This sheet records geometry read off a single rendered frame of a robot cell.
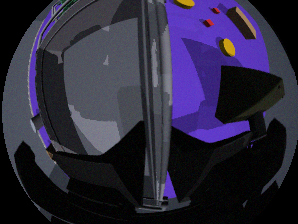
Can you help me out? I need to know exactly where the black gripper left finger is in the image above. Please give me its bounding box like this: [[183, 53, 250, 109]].
[[53, 120, 146, 209]]

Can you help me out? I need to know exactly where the grey cylinder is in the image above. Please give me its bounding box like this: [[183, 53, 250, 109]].
[[31, 112, 44, 132]]

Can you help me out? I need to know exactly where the yellow short cylinder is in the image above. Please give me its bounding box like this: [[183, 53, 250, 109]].
[[220, 39, 235, 56], [173, 0, 196, 10]]

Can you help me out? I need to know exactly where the small red block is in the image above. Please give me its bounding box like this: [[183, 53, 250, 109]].
[[202, 19, 213, 28]]

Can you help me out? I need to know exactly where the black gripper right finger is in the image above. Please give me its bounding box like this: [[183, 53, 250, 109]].
[[168, 127, 253, 204]]

